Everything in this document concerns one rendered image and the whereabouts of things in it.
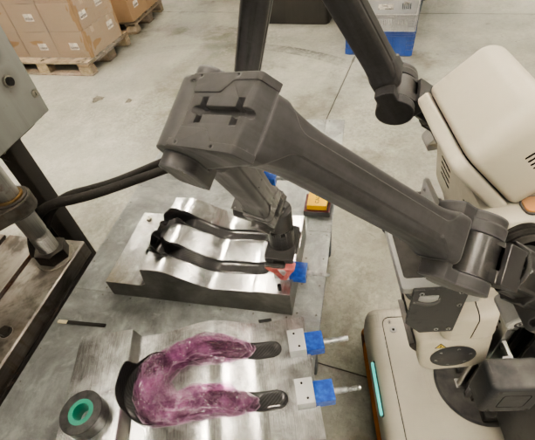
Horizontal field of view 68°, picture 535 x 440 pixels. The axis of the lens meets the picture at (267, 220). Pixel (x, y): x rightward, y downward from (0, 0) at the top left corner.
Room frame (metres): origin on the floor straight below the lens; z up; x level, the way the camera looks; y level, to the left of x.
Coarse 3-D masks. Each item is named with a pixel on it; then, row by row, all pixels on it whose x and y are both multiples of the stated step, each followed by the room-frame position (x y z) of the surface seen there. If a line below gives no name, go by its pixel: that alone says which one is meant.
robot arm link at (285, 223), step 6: (288, 204) 0.59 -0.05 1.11; (282, 210) 0.57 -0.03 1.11; (288, 210) 0.58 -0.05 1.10; (282, 216) 0.56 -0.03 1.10; (288, 216) 0.57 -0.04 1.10; (282, 222) 0.56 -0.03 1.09; (288, 222) 0.57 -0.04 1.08; (276, 228) 0.56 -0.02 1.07; (282, 228) 0.56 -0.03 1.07; (288, 228) 0.56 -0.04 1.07; (282, 234) 0.56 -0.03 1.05
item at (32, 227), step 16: (0, 176) 0.86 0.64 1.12; (0, 192) 0.84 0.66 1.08; (16, 192) 0.86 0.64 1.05; (16, 224) 0.85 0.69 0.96; (32, 224) 0.85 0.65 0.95; (32, 240) 0.84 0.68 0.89; (48, 240) 0.85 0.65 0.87; (64, 240) 0.89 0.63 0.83; (48, 256) 0.83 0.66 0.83; (64, 256) 0.85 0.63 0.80
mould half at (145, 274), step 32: (224, 224) 0.78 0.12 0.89; (128, 256) 0.75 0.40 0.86; (160, 256) 0.66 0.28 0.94; (224, 256) 0.67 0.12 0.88; (256, 256) 0.65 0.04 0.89; (128, 288) 0.65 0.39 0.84; (160, 288) 0.62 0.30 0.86; (192, 288) 0.59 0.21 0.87; (224, 288) 0.57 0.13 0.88; (256, 288) 0.55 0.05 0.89; (288, 288) 0.54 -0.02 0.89
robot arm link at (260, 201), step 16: (176, 160) 0.31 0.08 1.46; (192, 160) 0.32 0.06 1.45; (176, 176) 0.34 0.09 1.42; (192, 176) 0.31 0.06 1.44; (208, 176) 0.33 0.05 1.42; (224, 176) 0.39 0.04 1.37; (240, 176) 0.39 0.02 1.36; (256, 176) 0.43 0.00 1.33; (240, 192) 0.43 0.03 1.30; (256, 192) 0.44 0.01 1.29; (272, 192) 0.50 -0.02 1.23; (256, 208) 0.48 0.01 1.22; (272, 208) 0.50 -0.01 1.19; (272, 224) 0.51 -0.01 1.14
